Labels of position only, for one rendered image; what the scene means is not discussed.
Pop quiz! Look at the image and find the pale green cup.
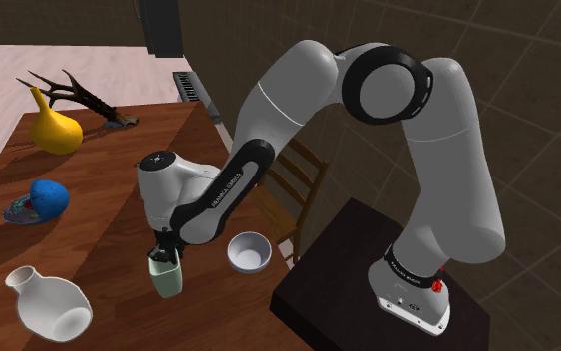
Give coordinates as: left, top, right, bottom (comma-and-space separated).
147, 247, 184, 300

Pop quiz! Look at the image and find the wooden table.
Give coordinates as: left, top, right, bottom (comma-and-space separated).
0, 100, 314, 351

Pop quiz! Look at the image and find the white bowl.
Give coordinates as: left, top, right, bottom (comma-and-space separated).
226, 230, 273, 275

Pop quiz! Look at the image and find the blue egg-shaped object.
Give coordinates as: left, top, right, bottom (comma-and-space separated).
29, 178, 71, 220

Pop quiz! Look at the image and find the wooden chair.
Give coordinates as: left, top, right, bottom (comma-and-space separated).
252, 138, 331, 266

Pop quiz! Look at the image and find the white vase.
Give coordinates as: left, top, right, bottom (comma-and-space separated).
4, 264, 94, 343

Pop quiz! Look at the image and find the colourful patterned plate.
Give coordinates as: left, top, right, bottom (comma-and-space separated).
1, 192, 54, 226

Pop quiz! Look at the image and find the floor vent grille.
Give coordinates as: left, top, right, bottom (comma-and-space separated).
172, 70, 223, 124

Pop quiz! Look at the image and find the yellow gourd vase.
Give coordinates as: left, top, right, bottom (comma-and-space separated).
28, 86, 85, 156

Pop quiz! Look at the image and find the dark antler ornament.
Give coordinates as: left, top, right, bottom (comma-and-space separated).
15, 69, 140, 130

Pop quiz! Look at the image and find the dark robot stand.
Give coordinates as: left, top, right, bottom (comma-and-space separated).
269, 196, 492, 351

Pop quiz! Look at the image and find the dark door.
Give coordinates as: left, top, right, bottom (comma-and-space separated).
134, 0, 185, 59

